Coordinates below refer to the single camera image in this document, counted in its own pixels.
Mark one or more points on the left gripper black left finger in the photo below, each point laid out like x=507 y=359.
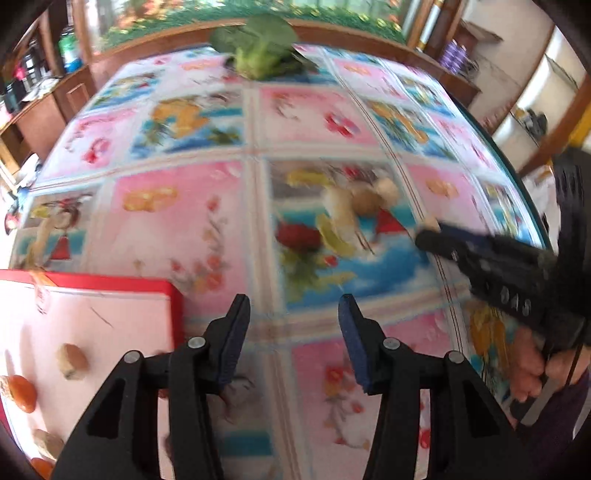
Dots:
x=116 y=437

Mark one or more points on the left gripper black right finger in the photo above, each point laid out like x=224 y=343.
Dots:
x=471 y=436

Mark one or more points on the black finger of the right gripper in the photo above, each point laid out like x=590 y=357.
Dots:
x=464 y=247

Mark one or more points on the small sugarcane chunk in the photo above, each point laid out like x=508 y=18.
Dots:
x=72 y=362

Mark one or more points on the pale sugarcane piece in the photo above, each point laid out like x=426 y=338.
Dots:
x=388 y=190

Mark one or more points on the white sugarcane piece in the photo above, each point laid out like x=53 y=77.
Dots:
x=338 y=204

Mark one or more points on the orange mandarin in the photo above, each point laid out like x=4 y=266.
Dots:
x=43 y=467
x=19 y=391

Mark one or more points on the brown longan fruit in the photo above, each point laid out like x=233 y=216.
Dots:
x=367 y=203

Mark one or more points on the right hand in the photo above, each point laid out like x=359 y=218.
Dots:
x=527 y=366

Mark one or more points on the large sugarcane chunk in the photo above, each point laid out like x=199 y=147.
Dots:
x=49 y=445

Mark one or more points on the red-bordered white tray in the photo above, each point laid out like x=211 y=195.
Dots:
x=104 y=316

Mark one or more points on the fruit-pattern pink tablecloth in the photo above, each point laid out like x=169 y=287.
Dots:
x=180 y=170

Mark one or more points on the purple bottles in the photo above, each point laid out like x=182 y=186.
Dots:
x=454 y=57

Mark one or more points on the green bok choy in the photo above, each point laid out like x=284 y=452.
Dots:
x=261 y=49

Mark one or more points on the green plastic bottle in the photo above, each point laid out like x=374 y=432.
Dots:
x=69 y=50

